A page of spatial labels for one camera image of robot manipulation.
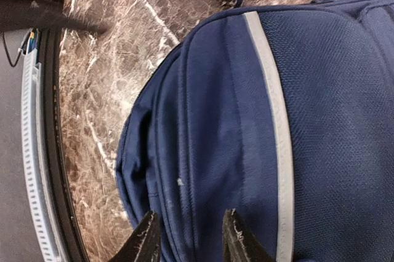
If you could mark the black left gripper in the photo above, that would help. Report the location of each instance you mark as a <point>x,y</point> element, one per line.
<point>24,14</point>

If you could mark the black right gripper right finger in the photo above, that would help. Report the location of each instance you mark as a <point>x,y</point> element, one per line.
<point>239,243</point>

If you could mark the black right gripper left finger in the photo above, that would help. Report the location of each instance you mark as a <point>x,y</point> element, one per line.
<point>145,242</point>

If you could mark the navy blue student backpack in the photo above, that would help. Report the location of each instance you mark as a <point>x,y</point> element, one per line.
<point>283,113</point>

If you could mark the grey slotted cable duct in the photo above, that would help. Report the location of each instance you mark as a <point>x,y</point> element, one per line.
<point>35,190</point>

